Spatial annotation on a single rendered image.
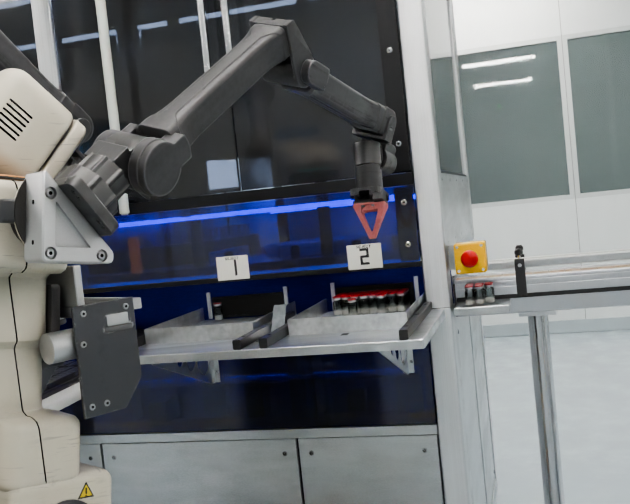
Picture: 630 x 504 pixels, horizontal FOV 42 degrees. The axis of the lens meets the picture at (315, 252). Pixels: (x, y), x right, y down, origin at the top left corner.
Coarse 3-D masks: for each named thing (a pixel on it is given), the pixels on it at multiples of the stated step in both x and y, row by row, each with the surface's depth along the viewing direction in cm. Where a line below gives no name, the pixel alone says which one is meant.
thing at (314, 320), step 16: (320, 304) 204; (416, 304) 186; (288, 320) 178; (304, 320) 177; (320, 320) 176; (336, 320) 175; (352, 320) 174; (368, 320) 173; (384, 320) 172; (400, 320) 171
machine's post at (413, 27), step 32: (416, 0) 191; (416, 32) 192; (416, 64) 192; (416, 96) 193; (416, 128) 193; (416, 160) 194; (416, 192) 195; (448, 256) 199; (448, 288) 195; (448, 320) 195; (448, 352) 196; (448, 384) 196; (448, 416) 197; (448, 448) 197; (448, 480) 198
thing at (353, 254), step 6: (348, 246) 200; (354, 246) 199; (360, 246) 199; (366, 246) 198; (372, 246) 198; (378, 246) 198; (348, 252) 200; (354, 252) 199; (360, 252) 199; (372, 252) 198; (378, 252) 198; (348, 258) 200; (354, 258) 199; (366, 258) 199; (372, 258) 198; (378, 258) 198; (348, 264) 200; (354, 264) 200; (360, 264) 199; (372, 264) 198; (378, 264) 198
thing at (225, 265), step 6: (216, 258) 208; (222, 258) 208; (228, 258) 208; (234, 258) 207; (240, 258) 207; (246, 258) 206; (222, 264) 208; (228, 264) 208; (240, 264) 207; (246, 264) 207; (222, 270) 208; (228, 270) 208; (234, 270) 208; (240, 270) 207; (246, 270) 207; (222, 276) 208; (228, 276) 208; (234, 276) 208; (240, 276) 207; (246, 276) 207
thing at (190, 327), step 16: (288, 304) 207; (176, 320) 202; (192, 320) 212; (208, 320) 218; (224, 320) 214; (240, 320) 211; (256, 320) 183; (160, 336) 186; (176, 336) 185; (192, 336) 184; (208, 336) 183; (224, 336) 182
